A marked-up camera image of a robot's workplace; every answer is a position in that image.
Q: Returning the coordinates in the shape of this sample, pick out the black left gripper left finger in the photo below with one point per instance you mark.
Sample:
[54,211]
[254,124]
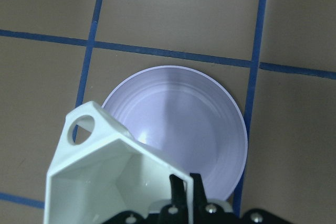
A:
[178,194]

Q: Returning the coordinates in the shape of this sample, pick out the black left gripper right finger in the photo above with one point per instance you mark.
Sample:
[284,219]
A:
[199,196]

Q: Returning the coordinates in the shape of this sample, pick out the white faceted mug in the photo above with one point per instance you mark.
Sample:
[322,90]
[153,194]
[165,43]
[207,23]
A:
[99,170]

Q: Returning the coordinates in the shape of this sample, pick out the lavender plate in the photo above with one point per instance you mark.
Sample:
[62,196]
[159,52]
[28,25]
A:
[190,117]

